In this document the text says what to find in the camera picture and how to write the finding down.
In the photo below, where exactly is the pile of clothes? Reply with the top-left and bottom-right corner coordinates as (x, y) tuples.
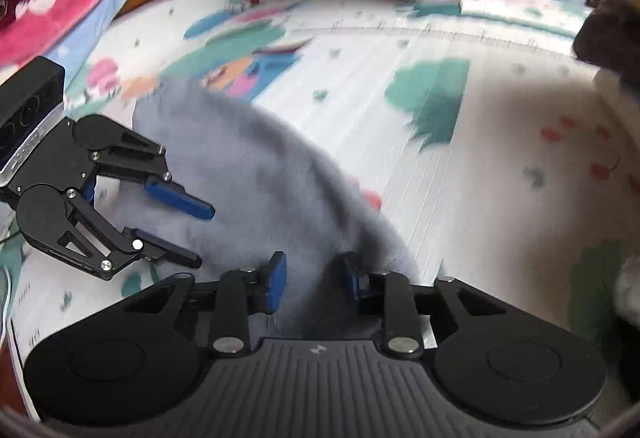
(571, 0), (640, 325)

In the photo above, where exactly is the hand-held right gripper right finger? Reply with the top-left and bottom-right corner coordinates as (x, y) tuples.
(341, 251), (507, 359)

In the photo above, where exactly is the grey towel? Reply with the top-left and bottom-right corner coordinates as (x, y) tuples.
(132, 77), (424, 342)

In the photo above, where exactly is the cartoon printed play mat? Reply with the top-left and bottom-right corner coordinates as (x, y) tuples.
(0, 0), (640, 424)

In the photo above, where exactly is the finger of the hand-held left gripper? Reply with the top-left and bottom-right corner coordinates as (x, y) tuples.
(44, 195), (203, 281)
(89, 125), (217, 221)

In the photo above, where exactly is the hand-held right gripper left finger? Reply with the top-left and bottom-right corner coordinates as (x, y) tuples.
(120, 251), (289, 357)

